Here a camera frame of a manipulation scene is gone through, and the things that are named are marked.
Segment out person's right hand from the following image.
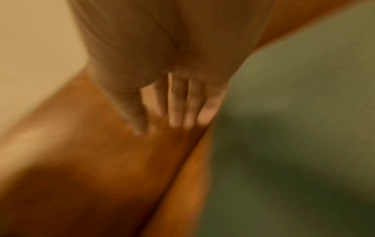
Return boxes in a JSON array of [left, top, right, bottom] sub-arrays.
[[67, 0, 277, 136]]

